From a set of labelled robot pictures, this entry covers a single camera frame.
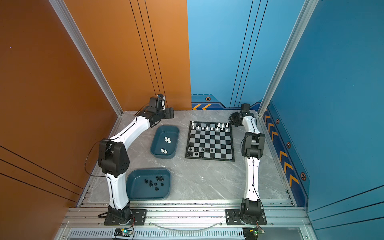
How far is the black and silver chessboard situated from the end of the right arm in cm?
4

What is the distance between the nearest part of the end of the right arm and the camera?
2.97ft

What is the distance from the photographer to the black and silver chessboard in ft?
3.14
